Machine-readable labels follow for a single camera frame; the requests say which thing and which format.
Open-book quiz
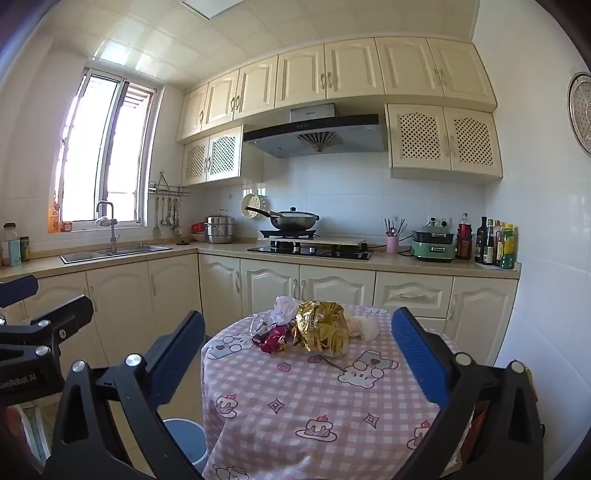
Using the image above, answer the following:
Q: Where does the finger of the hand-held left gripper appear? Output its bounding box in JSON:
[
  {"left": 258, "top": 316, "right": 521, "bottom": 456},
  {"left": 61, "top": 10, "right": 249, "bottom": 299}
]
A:
[
  {"left": 0, "top": 295, "right": 95, "bottom": 358},
  {"left": 0, "top": 275, "right": 40, "bottom": 308}
]

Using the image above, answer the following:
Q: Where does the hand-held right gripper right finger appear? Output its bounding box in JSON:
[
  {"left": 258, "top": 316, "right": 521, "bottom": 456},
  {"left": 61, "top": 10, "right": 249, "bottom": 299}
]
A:
[{"left": 392, "top": 307, "right": 546, "bottom": 480}]

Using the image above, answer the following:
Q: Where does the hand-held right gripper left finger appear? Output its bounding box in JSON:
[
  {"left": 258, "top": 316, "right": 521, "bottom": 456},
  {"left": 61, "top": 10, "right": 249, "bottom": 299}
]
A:
[{"left": 44, "top": 310, "right": 206, "bottom": 480}]

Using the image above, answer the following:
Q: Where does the white orange plastic bag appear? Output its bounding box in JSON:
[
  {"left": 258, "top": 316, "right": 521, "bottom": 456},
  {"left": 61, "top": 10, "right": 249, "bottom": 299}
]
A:
[{"left": 346, "top": 314, "right": 380, "bottom": 341}]

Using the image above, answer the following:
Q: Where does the blue trash bin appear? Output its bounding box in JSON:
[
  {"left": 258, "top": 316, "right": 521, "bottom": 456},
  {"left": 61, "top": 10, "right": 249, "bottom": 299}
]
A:
[{"left": 164, "top": 418, "right": 208, "bottom": 474}]

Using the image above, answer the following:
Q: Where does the gold foil bag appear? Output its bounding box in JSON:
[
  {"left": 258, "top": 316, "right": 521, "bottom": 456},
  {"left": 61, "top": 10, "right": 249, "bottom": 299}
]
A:
[{"left": 295, "top": 301, "right": 350, "bottom": 356}]

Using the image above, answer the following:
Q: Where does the black cap plastic bottle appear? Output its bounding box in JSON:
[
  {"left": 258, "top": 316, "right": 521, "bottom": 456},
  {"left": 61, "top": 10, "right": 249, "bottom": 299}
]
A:
[{"left": 1, "top": 223, "right": 22, "bottom": 267}]

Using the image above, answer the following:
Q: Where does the stainless steel sink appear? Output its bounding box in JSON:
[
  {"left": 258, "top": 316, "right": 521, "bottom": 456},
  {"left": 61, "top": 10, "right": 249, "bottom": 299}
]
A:
[{"left": 60, "top": 244, "right": 174, "bottom": 265}]

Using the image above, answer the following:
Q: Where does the purple snack wrapper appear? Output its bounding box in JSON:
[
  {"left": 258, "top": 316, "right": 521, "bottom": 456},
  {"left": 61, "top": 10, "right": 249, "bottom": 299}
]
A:
[{"left": 252, "top": 318, "right": 298, "bottom": 355}]

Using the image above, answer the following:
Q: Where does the metal kitchen faucet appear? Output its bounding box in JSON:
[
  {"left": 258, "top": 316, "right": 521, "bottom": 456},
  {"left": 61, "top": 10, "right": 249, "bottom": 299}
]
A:
[{"left": 95, "top": 200, "right": 122, "bottom": 254}]

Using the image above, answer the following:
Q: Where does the pink checkered tablecloth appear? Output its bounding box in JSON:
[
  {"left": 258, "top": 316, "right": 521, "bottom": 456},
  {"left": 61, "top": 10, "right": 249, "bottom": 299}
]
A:
[{"left": 201, "top": 305, "right": 476, "bottom": 480}]

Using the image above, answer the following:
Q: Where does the cream base cabinet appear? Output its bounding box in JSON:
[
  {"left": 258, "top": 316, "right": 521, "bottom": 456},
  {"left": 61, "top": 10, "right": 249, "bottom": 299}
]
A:
[{"left": 0, "top": 251, "right": 522, "bottom": 370}]

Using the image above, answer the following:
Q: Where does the green electric cooker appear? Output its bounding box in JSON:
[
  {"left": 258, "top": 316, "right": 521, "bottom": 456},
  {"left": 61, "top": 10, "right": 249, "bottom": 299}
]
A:
[{"left": 410, "top": 228, "right": 458, "bottom": 263}]

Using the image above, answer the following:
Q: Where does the clear red print plastic bag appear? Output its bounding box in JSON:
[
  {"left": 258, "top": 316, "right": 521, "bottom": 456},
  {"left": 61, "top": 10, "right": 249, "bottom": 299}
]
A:
[{"left": 270, "top": 296, "right": 303, "bottom": 324}]

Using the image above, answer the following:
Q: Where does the dark red cap bottle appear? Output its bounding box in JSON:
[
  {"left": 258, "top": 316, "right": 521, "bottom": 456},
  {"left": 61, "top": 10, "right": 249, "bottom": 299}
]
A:
[{"left": 456, "top": 213, "right": 474, "bottom": 260}]

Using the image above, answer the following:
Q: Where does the stainless steel steamer pot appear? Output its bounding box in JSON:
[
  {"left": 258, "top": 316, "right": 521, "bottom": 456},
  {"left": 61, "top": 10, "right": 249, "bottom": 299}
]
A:
[{"left": 204, "top": 209, "right": 237, "bottom": 244}]

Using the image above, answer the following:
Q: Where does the dark glass bottle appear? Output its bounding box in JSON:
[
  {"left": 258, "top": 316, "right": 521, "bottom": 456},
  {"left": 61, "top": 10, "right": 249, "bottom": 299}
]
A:
[{"left": 475, "top": 217, "right": 489, "bottom": 264}]

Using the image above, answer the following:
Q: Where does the brown sauce bottle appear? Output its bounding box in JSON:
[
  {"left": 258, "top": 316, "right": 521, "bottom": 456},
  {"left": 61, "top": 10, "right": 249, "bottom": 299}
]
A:
[{"left": 487, "top": 220, "right": 504, "bottom": 267}]

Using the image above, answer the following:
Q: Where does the green yellow bottle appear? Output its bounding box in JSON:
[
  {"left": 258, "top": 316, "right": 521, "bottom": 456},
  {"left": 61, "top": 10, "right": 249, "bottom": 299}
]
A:
[{"left": 500, "top": 224, "right": 515, "bottom": 271}]

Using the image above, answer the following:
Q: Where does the black gas stove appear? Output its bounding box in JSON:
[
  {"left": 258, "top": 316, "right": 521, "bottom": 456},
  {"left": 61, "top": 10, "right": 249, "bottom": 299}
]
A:
[{"left": 247, "top": 229, "right": 374, "bottom": 261}]

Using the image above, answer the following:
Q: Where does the sliding window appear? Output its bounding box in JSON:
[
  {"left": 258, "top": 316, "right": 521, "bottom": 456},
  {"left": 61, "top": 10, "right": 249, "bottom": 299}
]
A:
[{"left": 55, "top": 67, "right": 160, "bottom": 232}]

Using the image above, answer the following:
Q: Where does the metal utensil rack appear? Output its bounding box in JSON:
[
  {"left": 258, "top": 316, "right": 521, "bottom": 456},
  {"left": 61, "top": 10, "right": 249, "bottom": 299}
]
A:
[{"left": 148, "top": 172, "right": 191, "bottom": 198}]

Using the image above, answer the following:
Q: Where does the yellow green colander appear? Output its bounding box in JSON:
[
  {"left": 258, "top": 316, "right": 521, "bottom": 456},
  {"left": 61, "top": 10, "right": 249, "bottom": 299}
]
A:
[{"left": 241, "top": 193, "right": 267, "bottom": 219}]

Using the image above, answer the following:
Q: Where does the wok with lid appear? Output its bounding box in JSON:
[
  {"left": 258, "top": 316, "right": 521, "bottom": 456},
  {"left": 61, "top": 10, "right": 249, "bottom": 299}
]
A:
[{"left": 245, "top": 206, "right": 320, "bottom": 232}]

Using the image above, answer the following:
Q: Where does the small cream lattice cabinet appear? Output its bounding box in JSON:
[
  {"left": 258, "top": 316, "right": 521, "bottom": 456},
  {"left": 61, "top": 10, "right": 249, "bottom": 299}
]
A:
[{"left": 181, "top": 124, "right": 244, "bottom": 188}]

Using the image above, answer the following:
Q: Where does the wide cream lattice cabinet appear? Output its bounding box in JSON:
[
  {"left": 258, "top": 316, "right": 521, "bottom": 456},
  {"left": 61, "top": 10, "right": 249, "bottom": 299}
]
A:
[{"left": 385, "top": 104, "right": 504, "bottom": 181}]

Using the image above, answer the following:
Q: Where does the range hood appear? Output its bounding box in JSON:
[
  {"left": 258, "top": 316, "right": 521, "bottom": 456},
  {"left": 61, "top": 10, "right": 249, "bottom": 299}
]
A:
[{"left": 242, "top": 103, "right": 386, "bottom": 159}]

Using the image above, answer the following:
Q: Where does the round metal steamer rack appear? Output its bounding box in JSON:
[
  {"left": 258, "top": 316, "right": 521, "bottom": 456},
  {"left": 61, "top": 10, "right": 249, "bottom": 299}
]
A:
[{"left": 567, "top": 71, "right": 591, "bottom": 157}]

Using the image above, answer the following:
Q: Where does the ceiling light panel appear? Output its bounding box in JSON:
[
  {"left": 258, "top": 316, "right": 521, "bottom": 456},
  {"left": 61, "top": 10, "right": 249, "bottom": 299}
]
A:
[{"left": 180, "top": 0, "right": 252, "bottom": 20}]

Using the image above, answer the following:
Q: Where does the cream upper wall cabinet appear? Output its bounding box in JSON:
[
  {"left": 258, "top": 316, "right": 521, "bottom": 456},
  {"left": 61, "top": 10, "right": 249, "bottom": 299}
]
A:
[{"left": 177, "top": 37, "right": 498, "bottom": 144}]

